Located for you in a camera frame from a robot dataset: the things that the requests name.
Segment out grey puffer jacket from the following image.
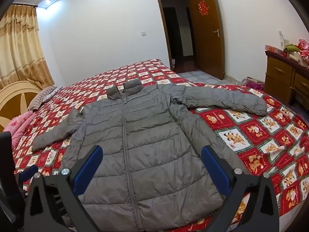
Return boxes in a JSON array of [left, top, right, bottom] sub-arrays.
[[32, 80, 267, 231]]

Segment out pink clothes on floor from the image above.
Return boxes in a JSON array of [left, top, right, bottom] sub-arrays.
[[241, 77, 265, 91]]

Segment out red patchwork bear bedspread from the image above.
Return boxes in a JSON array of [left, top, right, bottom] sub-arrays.
[[13, 59, 308, 231]]

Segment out pink quilt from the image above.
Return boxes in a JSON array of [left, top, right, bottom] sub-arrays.
[[3, 111, 36, 149]]

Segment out cream wooden headboard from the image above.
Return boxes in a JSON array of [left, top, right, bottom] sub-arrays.
[[0, 81, 42, 132]]

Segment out striped pillow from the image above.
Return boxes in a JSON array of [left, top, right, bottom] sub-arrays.
[[28, 86, 62, 112]]

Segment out beige patterned curtain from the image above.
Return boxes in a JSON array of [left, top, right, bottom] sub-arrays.
[[1, 4, 54, 89]]

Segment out brown wooden dresser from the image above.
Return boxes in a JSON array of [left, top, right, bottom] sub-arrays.
[[264, 51, 308, 112]]

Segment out flat box on dresser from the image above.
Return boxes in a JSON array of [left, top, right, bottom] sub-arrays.
[[265, 44, 285, 55]]

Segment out green cloth on dresser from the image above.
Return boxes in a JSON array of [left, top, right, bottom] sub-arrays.
[[283, 44, 300, 53]]

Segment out brown wooden door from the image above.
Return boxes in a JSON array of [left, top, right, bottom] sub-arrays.
[[188, 0, 225, 80]]

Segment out red door decoration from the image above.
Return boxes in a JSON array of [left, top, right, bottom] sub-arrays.
[[198, 0, 210, 16]]

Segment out brown door frame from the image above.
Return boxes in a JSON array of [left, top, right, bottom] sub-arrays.
[[154, 0, 194, 71]]

